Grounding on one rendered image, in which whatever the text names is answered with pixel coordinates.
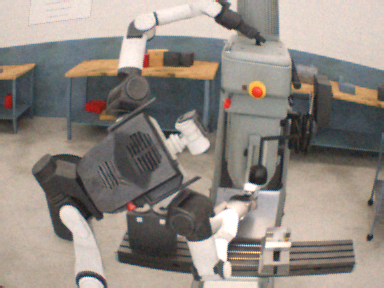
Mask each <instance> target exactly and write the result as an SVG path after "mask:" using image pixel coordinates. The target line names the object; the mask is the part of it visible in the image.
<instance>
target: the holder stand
mask: <svg viewBox="0 0 384 288"><path fill-rule="evenodd" d="M167 212H168V210H167V209H166V208H165V207H164V206H162V205H160V204H159V205H158V204H154V205H152V207H149V206H148V204H147V205H145V206H140V207H139V208H135V209H134V210H132V211H128V210H127V214H126V221H127V233H128V241H129V246H130V247H141V248H147V249H158V250H175V251H177V245H176V243H177V234H175V233H172V232H170V231H168V230H167V229H166V228H165V227H164V225H165V222H164V221H165V218H166V215H167Z"/></svg>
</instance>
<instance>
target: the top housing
mask: <svg viewBox="0 0 384 288"><path fill-rule="evenodd" d="M232 41H234V43H235V44H231V48H232V49H231V53H230V54H226V53H224V52H225V48H226V46H225V47H224V48H223V50H222V55H223V56H222V64H221V72H222V77H221V85H222V87H223V88H224V89H226V90H228V91H231V92H235V93H241V94H245V95H250V94H249V85H250V83H251V82H253V81H259V82H261V83H263V84H264V85H265V89H266V94H265V96H266V97H269V98H277V99H281V98H285V99H286V98H288V96H290V94H291V91H292V89H291V84H292V81H291V77H292V73H291V70H292V66H291V64H292V61H291V58H290V55H289V52H288V50H287V48H286V45H285V43H283V42H281V41H266V42H265V43H262V42H261V46H258V45H256V44H255V42H256V39H249V38H248V37H245V36H241V35H236V34H233V35H231V36H230V37H229V38H228V41H227V42H232ZM242 85H247V87H246V88H247V90H246V89H242Z"/></svg>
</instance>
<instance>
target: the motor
mask: <svg viewBox="0 0 384 288"><path fill-rule="evenodd" d="M278 5H279V2H278V0H237V5H236V9H237V13H238V14H239V15H241V19H243V20H244V22H246V23H247V24H249V25H251V26H253V27H255V29H258V32H260V33H261V36H262V37H263V38H265V39H266V40H267V41H278V40H280V37H279V34H280V32H279V28H280V27H279V11H278V10H279V6H278Z"/></svg>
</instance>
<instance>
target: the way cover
mask: <svg viewBox="0 0 384 288"><path fill-rule="evenodd" d="M244 191H245V190H244V189H229V188H221V187H218V190H217V200H216V204H217V203H219V202H220V201H221V200H224V201H226V203H227V204H228V203H229V202H230V198H231V197H232V196H235V194H237V195H242V194H243V192H244ZM227 193H229V194H227ZM227 196H228V197H227ZM230 196H231V197H230ZM255 196H258V198H257V202H258V209H257V210H255V211H253V212H249V213H247V215H245V216H244V217H243V219H241V220H239V221H238V224H237V227H236V234H235V237H234V238H233V240H232V239H231V241H239V240H240V241H242V242H244V241H250V242H253V241H256V242H261V238H262V236H265V232H266V228H274V226H275V221H276V215H277V206H278V203H279V197H280V192H279V191H272V190H269V191H264V190H255V191H254V197H255ZM264 196H265V197H264ZM276 198H277V199H276ZM270 199H271V200H270ZM264 200H265V201H264ZM265 204H266V205H265ZM268 205H269V206H268ZM260 206H261V207H260ZM271 207H272V208H271ZM266 209H267V210H266ZM265 211H266V212H265ZM259 215H260V216H259ZM248 218H249V220H248ZM246 219H247V221H246ZM270 220H271V222H270ZM259 223H260V224H259ZM240 224H241V225H240ZM243 230H245V231H243ZM245 235H246V236H247V237H246V236H245ZM252 235H253V236H252ZM243 238H244V239H243Z"/></svg>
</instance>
